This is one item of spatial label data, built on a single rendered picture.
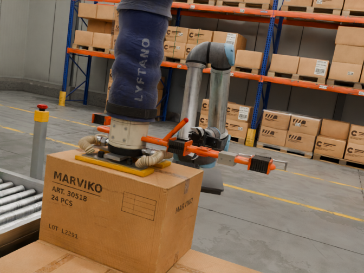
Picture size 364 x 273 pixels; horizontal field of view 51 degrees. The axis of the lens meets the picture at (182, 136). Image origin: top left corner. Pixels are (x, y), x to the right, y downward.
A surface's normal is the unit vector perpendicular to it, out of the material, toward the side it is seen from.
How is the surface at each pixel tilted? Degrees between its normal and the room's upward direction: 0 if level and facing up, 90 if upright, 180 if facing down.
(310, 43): 90
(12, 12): 90
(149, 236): 90
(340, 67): 86
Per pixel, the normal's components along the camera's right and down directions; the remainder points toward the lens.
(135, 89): 0.25, -0.06
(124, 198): -0.39, 0.09
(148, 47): 0.45, 0.02
